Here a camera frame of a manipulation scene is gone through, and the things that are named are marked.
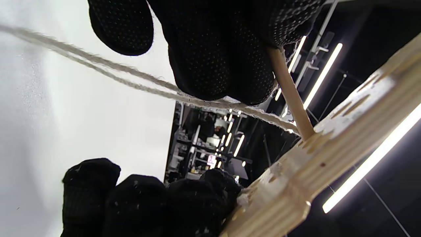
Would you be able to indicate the person's right hand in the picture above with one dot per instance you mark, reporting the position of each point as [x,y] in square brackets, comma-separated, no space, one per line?
[141,210]

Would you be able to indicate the person's left hand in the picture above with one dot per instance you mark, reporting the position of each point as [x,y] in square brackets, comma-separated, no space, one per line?
[213,42]

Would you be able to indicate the wooden crocodile lacing toy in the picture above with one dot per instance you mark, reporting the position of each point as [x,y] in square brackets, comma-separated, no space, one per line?
[329,158]

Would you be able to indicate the long white ceiling light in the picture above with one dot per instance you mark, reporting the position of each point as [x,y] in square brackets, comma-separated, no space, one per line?
[322,77]
[371,161]

